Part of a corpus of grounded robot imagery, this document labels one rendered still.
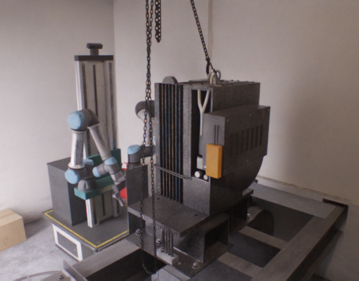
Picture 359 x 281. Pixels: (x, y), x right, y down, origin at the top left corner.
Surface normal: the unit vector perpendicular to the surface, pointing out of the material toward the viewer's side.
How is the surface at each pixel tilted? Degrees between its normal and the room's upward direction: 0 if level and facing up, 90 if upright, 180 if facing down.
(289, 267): 0
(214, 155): 90
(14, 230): 90
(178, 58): 90
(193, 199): 90
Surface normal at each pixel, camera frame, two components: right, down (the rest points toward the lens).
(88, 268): 0.00, -0.97
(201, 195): -0.68, 0.19
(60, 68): 0.73, 0.18
